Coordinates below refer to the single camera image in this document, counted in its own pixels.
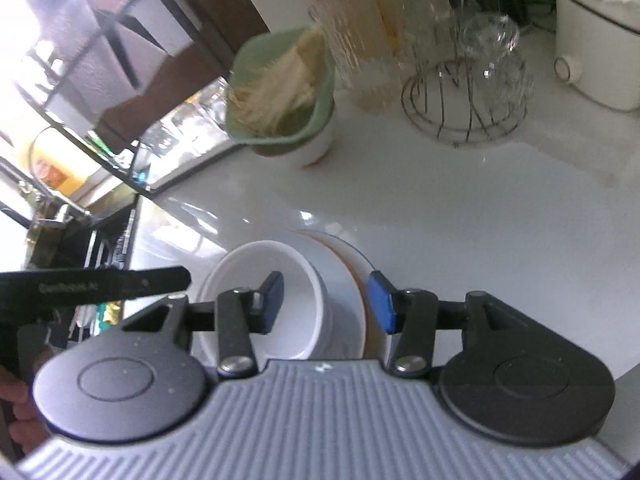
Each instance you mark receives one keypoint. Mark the clear glass cup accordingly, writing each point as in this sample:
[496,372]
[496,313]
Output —
[495,60]

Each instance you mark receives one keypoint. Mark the white ceramic bowl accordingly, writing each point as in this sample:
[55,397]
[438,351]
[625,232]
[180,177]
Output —
[295,310]

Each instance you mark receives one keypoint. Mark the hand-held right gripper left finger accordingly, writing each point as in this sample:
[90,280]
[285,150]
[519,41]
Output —
[272,305]

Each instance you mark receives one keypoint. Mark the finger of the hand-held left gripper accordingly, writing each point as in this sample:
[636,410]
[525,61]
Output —
[160,280]

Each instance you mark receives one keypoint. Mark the person's left hand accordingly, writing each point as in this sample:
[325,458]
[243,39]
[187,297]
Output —
[17,405]

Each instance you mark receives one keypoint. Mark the green colander with noodles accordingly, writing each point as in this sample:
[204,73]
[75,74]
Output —
[280,105]

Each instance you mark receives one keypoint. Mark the white bowl under colander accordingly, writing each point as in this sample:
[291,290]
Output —
[315,152]

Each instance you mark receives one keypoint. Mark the clear jar with red lid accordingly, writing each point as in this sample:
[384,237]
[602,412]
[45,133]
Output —
[357,35]

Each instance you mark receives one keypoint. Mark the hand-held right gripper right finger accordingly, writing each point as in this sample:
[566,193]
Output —
[382,305]

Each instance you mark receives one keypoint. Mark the brown cutting board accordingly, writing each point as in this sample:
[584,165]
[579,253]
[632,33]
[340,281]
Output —
[200,50]

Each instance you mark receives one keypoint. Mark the black sink drain rack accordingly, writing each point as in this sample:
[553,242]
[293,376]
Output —
[112,240]

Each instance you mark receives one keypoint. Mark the tray of drinking glasses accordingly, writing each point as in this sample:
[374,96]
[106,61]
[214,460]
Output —
[190,125]

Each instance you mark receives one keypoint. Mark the yellow sponge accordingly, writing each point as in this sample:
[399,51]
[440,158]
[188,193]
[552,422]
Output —
[109,315]

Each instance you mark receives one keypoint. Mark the yellow oil bottle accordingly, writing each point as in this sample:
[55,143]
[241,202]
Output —
[55,160]

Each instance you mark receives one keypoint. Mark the black knife rack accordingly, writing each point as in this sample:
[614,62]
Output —
[120,45]

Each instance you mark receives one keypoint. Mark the white electric cooking pot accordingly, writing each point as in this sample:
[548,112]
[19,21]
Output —
[600,35]

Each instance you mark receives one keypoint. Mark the white plate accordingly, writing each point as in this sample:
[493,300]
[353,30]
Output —
[345,290]

